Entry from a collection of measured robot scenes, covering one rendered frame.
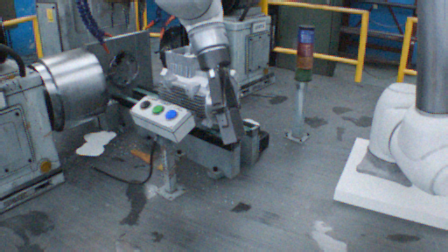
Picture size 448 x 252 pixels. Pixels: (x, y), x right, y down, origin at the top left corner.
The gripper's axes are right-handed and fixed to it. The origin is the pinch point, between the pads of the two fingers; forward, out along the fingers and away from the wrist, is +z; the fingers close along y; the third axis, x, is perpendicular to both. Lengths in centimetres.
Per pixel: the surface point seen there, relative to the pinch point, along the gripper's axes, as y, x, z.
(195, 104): 18.7, 12.5, -10.4
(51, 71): 4, 49, -31
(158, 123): -1.8, 16.9, -7.3
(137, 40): 51, 38, -44
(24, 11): 409, 387, -281
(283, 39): 360, -22, -78
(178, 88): 20.6, 16.8, -16.5
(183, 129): -0.3, 11.8, -4.3
